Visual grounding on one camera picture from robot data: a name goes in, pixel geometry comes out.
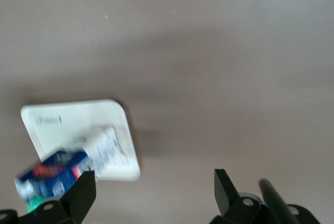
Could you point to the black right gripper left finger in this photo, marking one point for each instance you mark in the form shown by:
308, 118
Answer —
81, 198

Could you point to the blue milk carton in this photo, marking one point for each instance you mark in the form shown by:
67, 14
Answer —
65, 171

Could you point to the cream plastic tray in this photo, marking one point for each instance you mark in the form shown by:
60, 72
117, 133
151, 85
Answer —
78, 119

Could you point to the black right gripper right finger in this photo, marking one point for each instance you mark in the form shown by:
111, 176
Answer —
227, 200

